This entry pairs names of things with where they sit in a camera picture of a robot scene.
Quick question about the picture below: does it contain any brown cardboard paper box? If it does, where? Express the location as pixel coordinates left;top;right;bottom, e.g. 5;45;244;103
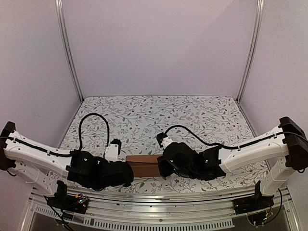
126;155;161;178

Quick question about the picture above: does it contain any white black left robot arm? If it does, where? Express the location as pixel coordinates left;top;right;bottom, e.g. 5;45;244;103
0;121;134;209

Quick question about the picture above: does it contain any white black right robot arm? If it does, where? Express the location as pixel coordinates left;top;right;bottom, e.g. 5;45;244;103
156;116;308;210

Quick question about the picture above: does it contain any floral patterned table mat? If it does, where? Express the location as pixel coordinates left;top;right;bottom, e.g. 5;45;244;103
60;96;269;194

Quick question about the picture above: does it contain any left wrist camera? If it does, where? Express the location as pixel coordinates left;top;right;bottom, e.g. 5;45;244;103
103;139;122;162

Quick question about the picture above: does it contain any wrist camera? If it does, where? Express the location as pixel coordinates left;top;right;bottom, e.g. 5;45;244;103
103;139;122;162
156;132;173;149

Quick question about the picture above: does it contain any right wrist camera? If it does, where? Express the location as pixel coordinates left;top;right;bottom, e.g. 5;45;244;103
156;132;173;149

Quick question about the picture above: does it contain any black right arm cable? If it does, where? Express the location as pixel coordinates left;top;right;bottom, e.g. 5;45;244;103
165;125;287;150

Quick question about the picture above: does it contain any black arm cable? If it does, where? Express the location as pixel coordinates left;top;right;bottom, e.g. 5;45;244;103
78;113;111;154
165;125;287;150

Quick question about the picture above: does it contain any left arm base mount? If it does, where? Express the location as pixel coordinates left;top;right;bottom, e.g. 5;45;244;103
47;180;90;214

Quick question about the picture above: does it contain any aluminium front rail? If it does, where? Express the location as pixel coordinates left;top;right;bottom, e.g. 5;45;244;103
20;185;301;231

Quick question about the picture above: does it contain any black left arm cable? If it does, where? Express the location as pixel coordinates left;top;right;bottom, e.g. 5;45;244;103
78;113;111;154

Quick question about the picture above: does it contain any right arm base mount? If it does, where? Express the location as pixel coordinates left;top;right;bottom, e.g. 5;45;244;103
232;180;274;215

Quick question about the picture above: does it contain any right aluminium frame post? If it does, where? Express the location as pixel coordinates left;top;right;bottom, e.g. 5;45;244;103
236;0;265;103

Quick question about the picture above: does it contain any aluminium frame post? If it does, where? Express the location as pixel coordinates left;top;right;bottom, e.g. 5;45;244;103
55;0;84;103
236;0;265;103

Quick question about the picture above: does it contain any left aluminium frame post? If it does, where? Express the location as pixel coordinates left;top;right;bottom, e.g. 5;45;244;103
55;0;84;103

